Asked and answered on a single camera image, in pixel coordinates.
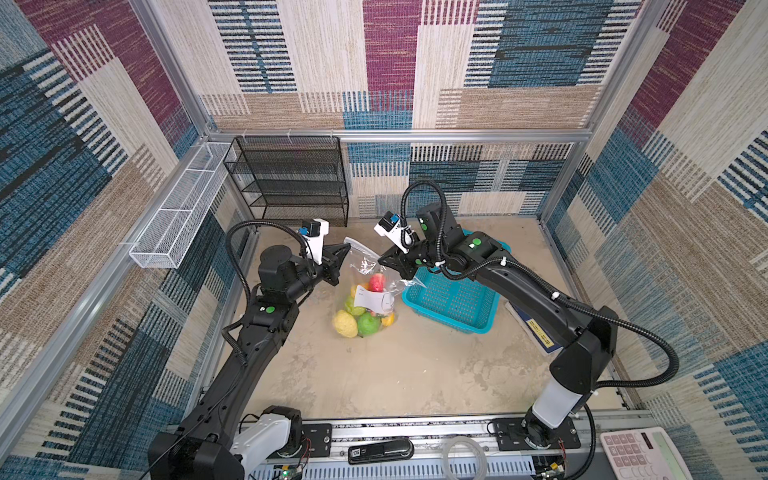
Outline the large green toy fruit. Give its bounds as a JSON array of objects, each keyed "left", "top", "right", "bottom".
[{"left": 357, "top": 312, "right": 382, "bottom": 337}]

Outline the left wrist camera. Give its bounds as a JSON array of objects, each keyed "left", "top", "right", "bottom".
[{"left": 298, "top": 218, "right": 330, "bottom": 265}]

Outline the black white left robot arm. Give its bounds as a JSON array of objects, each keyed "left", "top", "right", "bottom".
[{"left": 146, "top": 239, "right": 378, "bottom": 479}]

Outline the blue booklet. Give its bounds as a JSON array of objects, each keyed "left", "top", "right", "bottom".
[{"left": 505, "top": 302, "right": 562, "bottom": 357}]

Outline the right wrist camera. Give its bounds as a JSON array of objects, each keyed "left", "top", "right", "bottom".
[{"left": 374, "top": 211, "right": 415, "bottom": 254}]

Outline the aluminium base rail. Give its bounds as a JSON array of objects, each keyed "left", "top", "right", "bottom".
[{"left": 246, "top": 410, "right": 658, "bottom": 479}]

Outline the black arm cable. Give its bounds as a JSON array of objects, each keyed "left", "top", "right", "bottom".
[
  {"left": 224, "top": 220, "right": 308, "bottom": 301},
  {"left": 551, "top": 293, "right": 680, "bottom": 389}
]

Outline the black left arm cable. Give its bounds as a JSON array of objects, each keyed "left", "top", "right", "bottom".
[{"left": 224, "top": 220, "right": 308, "bottom": 301}]

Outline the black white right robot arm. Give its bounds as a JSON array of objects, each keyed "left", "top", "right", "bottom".
[{"left": 374, "top": 203, "right": 617, "bottom": 449}]

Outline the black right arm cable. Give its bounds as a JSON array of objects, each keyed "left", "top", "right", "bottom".
[{"left": 551, "top": 293, "right": 680, "bottom": 389}]

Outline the pale yellow toy fruit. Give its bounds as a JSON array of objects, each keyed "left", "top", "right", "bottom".
[{"left": 332, "top": 310, "right": 358, "bottom": 338}]

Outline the clear zip top bag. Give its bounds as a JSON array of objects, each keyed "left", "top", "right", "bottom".
[{"left": 331, "top": 237, "right": 423, "bottom": 338}]

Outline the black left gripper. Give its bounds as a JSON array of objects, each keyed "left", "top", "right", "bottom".
[{"left": 283, "top": 242, "right": 347, "bottom": 306}]

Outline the black remote device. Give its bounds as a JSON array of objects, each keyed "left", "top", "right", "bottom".
[{"left": 347, "top": 437, "right": 415, "bottom": 465}]

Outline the white calculator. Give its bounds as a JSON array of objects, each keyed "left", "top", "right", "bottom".
[{"left": 598, "top": 427, "right": 693, "bottom": 480}]

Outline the clear tube coil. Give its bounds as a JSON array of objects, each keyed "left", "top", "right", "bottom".
[{"left": 441, "top": 436, "right": 489, "bottom": 480}]

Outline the teal plastic basket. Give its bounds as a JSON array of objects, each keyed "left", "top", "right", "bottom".
[{"left": 401, "top": 230, "right": 512, "bottom": 335}]

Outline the red toy strawberry fruit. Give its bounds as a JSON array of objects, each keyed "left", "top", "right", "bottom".
[{"left": 367, "top": 273, "right": 387, "bottom": 293}]

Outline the light green toy pear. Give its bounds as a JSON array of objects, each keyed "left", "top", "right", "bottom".
[{"left": 344, "top": 295, "right": 367, "bottom": 317}]

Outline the white wire mesh tray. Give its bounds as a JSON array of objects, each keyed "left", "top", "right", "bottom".
[{"left": 129, "top": 142, "right": 230, "bottom": 269}]

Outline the black wire mesh shelf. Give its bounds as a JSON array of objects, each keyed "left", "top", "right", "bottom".
[{"left": 223, "top": 136, "right": 350, "bottom": 226}]

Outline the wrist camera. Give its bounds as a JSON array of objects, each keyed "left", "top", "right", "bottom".
[
  {"left": 298, "top": 218, "right": 330, "bottom": 265},
  {"left": 374, "top": 211, "right": 415, "bottom": 254}
]

